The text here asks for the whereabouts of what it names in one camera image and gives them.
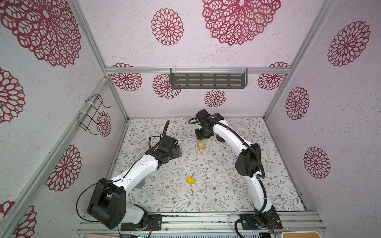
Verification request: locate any yellow orange triangle block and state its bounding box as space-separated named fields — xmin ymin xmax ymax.
xmin=187 ymin=176 xmax=195 ymax=184

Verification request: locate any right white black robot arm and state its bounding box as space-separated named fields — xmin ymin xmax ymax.
xmin=188 ymin=109 xmax=283 ymax=234

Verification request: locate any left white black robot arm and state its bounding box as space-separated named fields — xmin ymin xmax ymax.
xmin=87 ymin=135 xmax=182 ymax=230

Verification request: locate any black round pressure gauge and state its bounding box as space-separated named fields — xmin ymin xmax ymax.
xmin=216 ymin=135 xmax=225 ymax=142

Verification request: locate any teal ceramic cup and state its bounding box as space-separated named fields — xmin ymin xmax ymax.
xmin=134 ymin=178 xmax=146 ymax=189

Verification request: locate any orange white box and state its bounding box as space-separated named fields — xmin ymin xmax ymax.
xmin=275 ymin=231 xmax=321 ymax=238

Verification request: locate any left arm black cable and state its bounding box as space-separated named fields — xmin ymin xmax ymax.
xmin=75 ymin=119 xmax=170 ymax=223

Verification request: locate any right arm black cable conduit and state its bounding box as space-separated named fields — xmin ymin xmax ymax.
xmin=188 ymin=116 xmax=267 ymax=238

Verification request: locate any grey slotted wall shelf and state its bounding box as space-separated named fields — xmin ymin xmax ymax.
xmin=170 ymin=68 xmax=248 ymax=89

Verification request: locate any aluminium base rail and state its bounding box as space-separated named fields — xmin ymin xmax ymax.
xmin=76 ymin=211 xmax=326 ymax=236

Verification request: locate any black wire wall basket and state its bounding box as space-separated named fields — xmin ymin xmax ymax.
xmin=77 ymin=94 xmax=112 ymax=138

